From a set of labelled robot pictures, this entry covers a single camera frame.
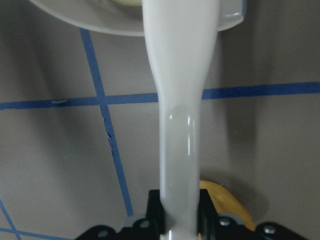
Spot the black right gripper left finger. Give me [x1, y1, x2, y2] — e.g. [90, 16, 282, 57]
[124, 189, 168, 234]

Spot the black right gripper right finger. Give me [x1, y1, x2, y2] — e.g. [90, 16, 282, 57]
[197, 189, 241, 237]

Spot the beige plastic dustpan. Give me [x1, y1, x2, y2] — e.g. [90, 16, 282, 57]
[34, 0, 246, 240]

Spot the yellow potato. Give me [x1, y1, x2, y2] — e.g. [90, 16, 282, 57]
[199, 180, 256, 231]

